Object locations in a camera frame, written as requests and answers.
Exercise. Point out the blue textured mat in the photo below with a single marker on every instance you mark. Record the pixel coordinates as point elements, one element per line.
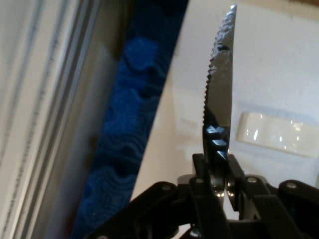
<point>124,124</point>

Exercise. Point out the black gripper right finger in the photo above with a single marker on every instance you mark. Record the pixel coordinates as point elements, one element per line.
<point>274,211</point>

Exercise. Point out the white ceramic cutlery rest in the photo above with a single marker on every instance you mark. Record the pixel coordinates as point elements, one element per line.
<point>274,132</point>

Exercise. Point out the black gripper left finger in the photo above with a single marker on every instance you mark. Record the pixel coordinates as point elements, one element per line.
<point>174,211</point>

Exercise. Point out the silver serrated table knife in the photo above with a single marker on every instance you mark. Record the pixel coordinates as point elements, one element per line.
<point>221,87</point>

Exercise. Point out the aluminium wall rail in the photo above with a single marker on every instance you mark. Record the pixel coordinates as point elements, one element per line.
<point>49,112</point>

